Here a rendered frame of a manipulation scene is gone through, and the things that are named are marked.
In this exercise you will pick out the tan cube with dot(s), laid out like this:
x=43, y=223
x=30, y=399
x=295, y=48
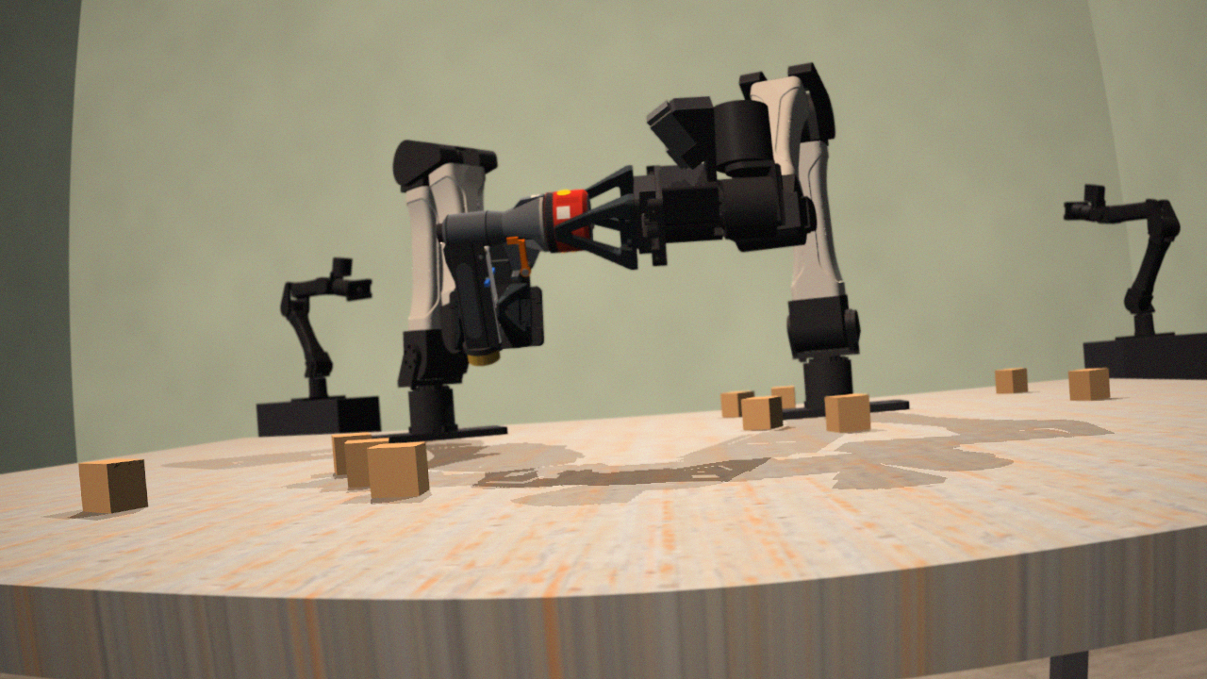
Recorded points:
x=398, y=470
x=788, y=396
x=111, y=486
x=846, y=413
x=762, y=413
x=357, y=461
x=1011, y=381
x=1089, y=384
x=731, y=403
x=339, y=451

